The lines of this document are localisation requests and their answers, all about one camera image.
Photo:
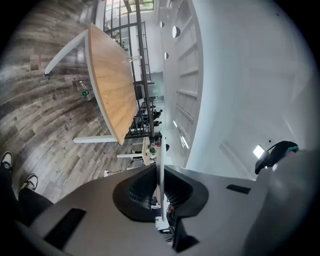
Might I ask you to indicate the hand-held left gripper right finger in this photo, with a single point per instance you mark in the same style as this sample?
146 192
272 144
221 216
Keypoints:
220 212

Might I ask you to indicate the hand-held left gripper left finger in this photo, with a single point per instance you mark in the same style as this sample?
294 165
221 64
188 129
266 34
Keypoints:
100 212

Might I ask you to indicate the wooden top white-leg table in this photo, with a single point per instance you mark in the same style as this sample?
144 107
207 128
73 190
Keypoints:
112 82

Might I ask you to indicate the white power strip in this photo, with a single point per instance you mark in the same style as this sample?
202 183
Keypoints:
105 173

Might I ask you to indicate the person's right leg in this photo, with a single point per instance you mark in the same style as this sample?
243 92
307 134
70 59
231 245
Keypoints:
32 205

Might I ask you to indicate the square ceiling light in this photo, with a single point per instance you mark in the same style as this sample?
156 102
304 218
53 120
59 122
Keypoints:
258 151

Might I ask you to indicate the person's right shoe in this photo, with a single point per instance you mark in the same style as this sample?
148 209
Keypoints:
29 182

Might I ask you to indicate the person's shoe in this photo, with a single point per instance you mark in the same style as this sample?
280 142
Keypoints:
29 182
6 160

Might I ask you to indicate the small wooden white-legged table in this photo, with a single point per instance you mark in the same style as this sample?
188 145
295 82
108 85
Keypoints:
145 150

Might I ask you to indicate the person's black-white sneakers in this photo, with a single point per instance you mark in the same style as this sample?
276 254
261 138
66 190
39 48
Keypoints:
6 185

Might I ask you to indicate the linear ceiling light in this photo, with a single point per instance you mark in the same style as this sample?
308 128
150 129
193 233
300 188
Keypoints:
175 124

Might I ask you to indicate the person's left shoe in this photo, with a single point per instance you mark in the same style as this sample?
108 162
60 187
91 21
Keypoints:
6 160

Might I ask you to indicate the green-label water bottle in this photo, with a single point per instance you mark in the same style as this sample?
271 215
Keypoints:
85 91

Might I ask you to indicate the frosted glass partition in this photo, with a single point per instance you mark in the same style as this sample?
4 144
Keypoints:
157 85

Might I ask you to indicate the clear plastic bottle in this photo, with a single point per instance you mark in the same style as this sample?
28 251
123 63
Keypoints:
130 59

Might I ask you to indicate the small white round pendant lamp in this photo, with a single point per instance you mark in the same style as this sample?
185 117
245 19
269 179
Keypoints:
166 55
162 24

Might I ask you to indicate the large white round pendant lamp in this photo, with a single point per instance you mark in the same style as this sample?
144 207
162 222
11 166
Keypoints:
176 31

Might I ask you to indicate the black-framed window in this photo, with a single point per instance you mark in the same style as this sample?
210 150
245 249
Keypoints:
115 12

